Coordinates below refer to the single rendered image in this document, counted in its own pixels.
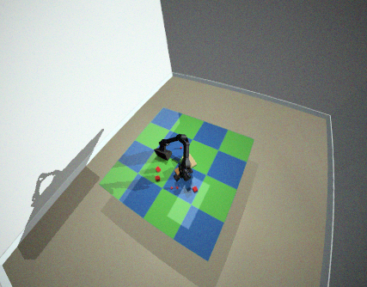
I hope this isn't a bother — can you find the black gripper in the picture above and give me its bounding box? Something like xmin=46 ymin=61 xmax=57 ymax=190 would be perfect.
xmin=174 ymin=168 xmax=193 ymax=182

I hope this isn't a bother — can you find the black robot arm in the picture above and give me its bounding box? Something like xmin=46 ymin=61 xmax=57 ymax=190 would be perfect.
xmin=159 ymin=134 xmax=191 ymax=181

